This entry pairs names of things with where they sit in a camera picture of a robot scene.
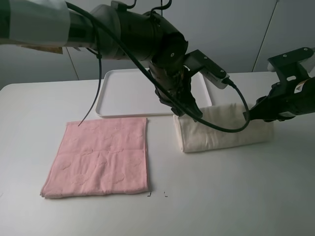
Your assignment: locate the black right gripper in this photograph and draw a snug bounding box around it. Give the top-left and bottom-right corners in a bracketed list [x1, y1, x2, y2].
[249, 82, 299, 122]

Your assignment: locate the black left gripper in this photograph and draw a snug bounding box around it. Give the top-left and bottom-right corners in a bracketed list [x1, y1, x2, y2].
[149, 62, 202, 118]

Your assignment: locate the cream white towel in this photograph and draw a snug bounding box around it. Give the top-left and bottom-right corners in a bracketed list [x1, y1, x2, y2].
[173, 103, 274, 153]

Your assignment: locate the pink towel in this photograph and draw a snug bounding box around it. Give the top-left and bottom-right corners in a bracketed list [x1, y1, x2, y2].
[40, 118, 150, 199]

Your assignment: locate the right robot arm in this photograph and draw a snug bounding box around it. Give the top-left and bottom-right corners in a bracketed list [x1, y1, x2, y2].
[249, 76, 315, 122]

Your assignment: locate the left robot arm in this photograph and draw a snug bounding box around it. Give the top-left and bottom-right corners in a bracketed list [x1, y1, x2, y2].
[0, 0, 202, 118]

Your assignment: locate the white rectangular plastic tray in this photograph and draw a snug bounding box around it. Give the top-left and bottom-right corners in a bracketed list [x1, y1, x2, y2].
[95, 69, 214, 118]

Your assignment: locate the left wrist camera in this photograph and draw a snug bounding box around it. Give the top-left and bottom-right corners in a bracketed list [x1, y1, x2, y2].
[184, 50, 231, 89]

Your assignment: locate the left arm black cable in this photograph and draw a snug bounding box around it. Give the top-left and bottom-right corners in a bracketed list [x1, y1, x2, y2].
[65, 1, 252, 133]

